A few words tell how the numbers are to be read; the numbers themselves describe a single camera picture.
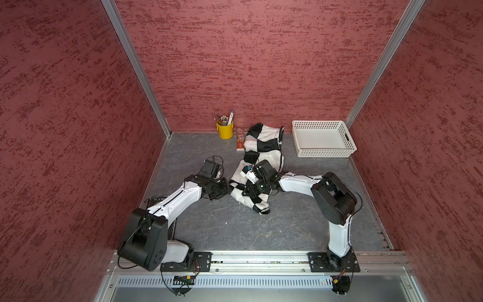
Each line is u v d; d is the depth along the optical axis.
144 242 0.41
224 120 1.03
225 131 1.16
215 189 0.73
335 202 0.51
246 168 0.85
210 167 0.70
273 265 0.74
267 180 0.76
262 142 1.14
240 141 1.15
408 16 0.73
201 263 0.74
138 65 0.88
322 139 1.17
